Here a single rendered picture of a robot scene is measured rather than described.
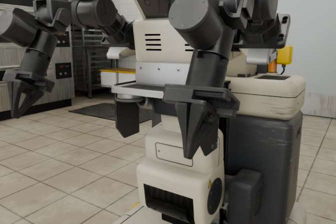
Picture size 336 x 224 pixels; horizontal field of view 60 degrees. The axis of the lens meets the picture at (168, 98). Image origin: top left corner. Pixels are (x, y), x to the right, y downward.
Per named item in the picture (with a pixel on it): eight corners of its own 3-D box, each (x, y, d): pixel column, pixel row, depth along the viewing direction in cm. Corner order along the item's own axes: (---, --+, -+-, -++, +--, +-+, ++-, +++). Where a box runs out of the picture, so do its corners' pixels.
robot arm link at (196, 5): (255, -2, 47) (206, 2, 51) (235, -56, 37) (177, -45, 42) (242, 67, 44) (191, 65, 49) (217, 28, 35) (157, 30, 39)
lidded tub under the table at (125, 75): (117, 87, 467) (116, 70, 462) (135, 83, 504) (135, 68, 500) (135, 89, 446) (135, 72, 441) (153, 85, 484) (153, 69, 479)
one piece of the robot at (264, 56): (257, 56, 76) (258, 12, 72) (277, 57, 73) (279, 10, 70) (245, 64, 68) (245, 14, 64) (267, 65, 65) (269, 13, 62)
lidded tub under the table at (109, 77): (99, 85, 489) (99, 69, 484) (119, 82, 526) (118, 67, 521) (115, 87, 468) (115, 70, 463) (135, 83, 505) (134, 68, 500)
